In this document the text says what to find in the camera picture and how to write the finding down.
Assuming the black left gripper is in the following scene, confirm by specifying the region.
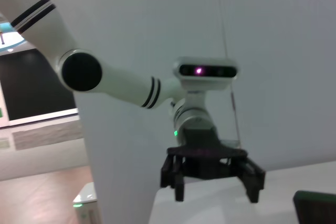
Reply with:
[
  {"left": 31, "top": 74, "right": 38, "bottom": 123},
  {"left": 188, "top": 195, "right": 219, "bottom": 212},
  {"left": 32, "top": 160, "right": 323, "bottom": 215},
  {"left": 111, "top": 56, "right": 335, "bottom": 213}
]
[{"left": 160, "top": 127, "right": 266, "bottom": 204}]

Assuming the green glasses case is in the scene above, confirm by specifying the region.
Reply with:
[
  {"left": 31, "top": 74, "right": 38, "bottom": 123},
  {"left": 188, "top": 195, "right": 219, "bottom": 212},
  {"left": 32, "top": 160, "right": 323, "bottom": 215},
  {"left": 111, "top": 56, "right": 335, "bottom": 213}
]
[{"left": 292, "top": 189, "right": 336, "bottom": 224}]

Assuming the white device with green light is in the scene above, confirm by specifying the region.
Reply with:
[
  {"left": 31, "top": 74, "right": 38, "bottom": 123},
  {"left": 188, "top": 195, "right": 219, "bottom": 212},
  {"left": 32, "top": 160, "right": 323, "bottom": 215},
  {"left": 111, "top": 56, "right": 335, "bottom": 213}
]
[{"left": 72, "top": 181, "right": 102, "bottom": 224}]

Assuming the round teal ceiling lamp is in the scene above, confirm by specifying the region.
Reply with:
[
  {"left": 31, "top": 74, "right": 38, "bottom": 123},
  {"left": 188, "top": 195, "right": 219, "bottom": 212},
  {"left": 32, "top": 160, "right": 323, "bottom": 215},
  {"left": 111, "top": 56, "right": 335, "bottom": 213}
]
[{"left": 0, "top": 15, "right": 27, "bottom": 53}]

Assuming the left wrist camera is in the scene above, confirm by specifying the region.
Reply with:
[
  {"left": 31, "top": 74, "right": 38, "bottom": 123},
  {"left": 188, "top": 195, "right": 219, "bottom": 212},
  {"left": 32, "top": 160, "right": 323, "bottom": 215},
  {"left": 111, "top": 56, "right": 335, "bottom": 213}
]
[{"left": 172, "top": 56, "right": 238, "bottom": 95}]

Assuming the black wall panel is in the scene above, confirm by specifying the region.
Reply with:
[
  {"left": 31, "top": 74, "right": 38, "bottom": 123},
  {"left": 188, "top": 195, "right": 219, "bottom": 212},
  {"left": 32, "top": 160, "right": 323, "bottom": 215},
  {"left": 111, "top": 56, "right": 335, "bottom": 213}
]
[{"left": 0, "top": 48, "right": 79, "bottom": 122}]

